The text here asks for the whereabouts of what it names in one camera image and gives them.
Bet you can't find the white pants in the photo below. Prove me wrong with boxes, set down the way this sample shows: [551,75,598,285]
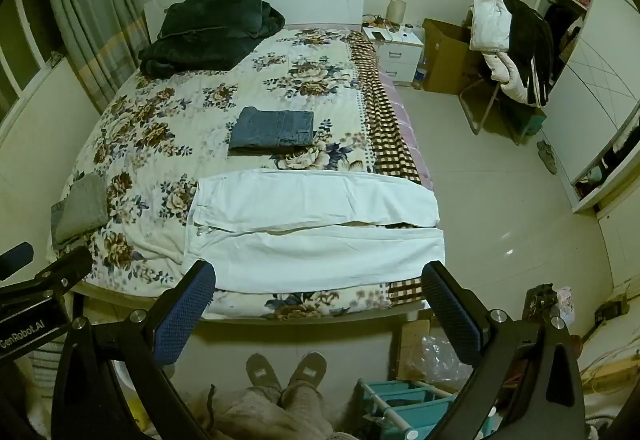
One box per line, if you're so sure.
[182,169,446,293]

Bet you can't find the metal radiator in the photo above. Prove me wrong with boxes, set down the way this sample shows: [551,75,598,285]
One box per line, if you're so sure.
[25,345,66,372]

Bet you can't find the folded grey pants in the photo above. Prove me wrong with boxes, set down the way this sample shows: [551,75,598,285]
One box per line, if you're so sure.
[50,173,110,248]

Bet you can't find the brown cardboard box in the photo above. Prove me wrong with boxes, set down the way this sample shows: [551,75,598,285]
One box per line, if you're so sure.
[422,18,483,95]

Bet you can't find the brown checked blanket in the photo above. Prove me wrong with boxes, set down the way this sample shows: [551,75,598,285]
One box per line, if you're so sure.
[347,30,426,307]

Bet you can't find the clear plastic bag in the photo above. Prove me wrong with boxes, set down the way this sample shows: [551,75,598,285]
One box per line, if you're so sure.
[410,332,473,392]

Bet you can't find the dark green blanket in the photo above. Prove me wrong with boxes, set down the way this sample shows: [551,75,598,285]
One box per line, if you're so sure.
[138,0,287,79]

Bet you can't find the person's right slipper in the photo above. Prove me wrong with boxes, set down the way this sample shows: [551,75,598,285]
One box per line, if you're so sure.
[282,351,328,396]

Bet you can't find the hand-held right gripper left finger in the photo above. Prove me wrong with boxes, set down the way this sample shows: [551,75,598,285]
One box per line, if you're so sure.
[50,260,217,440]

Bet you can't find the grey shoes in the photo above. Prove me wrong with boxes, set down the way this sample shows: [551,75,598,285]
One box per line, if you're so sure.
[537,140,559,175]

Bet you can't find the person's leg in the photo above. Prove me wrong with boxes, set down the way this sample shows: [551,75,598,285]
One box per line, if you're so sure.
[280,382,342,440]
[212,387,287,440]

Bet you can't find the white wardrobe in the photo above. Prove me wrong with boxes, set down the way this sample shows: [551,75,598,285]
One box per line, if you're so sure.
[532,0,640,213]

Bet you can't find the grey striped curtain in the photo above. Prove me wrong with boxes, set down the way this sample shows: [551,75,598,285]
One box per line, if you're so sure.
[40,0,151,113]

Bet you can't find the black jacket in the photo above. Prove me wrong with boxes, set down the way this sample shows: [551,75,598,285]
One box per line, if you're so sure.
[500,0,556,108]

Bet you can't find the pink bed sheet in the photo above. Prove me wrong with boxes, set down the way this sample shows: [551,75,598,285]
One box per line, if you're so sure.
[377,64,436,193]

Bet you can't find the blue storage rack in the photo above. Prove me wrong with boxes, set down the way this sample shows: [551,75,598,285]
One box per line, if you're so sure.
[357,379,501,440]

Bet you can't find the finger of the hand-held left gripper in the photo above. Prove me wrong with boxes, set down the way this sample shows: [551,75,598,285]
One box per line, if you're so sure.
[0,242,35,281]
[0,246,94,305]

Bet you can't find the person's left leg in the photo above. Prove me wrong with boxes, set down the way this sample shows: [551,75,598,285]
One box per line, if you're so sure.
[212,387,287,440]

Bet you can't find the person's slipper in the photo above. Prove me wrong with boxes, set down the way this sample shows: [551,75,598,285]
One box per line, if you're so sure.
[245,352,283,396]
[282,351,328,396]

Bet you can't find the white garment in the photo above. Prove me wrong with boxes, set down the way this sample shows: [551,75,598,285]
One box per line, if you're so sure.
[470,0,526,105]

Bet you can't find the folded blue jeans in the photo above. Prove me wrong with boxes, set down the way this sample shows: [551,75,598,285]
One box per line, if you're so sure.
[227,106,316,155]

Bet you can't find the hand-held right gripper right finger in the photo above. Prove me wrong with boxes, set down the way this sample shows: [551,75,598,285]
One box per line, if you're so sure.
[421,261,586,440]

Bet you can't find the floral blanket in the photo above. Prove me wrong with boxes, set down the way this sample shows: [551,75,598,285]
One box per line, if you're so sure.
[52,27,401,321]

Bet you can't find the white nightstand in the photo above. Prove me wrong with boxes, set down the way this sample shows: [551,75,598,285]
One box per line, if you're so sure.
[364,27,427,88]

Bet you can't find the flat cardboard box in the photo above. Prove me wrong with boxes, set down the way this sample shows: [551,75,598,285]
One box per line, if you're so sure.
[395,320,433,382]

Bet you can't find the metal folding chair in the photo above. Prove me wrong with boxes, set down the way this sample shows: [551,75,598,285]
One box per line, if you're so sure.
[460,4,546,141]

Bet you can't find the person's right leg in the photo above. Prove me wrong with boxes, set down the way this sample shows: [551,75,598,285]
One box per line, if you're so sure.
[280,382,342,440]

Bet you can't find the person's left slipper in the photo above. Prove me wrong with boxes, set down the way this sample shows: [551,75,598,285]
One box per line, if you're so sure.
[245,352,283,396]

